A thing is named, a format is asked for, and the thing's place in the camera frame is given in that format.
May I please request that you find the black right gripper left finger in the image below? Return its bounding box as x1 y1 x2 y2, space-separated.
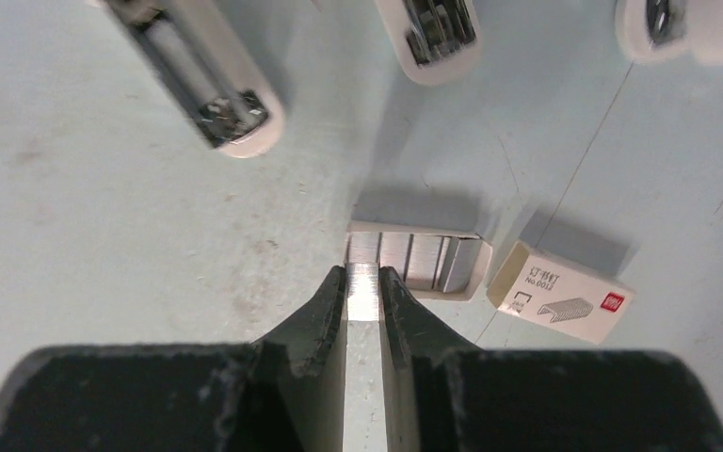
0 266 347 451

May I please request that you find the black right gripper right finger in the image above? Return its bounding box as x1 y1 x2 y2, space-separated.
378 267 723 451

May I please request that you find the metal staple strip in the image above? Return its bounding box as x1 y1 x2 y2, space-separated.
343 263 388 451

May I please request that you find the beige white stapler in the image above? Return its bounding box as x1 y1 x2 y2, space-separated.
375 0 482 87

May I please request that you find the pink stapler large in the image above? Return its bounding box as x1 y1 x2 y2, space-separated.
614 0 723 66

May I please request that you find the open staple box tray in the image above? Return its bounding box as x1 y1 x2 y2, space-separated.
345 221 493 302

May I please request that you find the white staple box sleeve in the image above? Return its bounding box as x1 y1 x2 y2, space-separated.
487 240 635 345

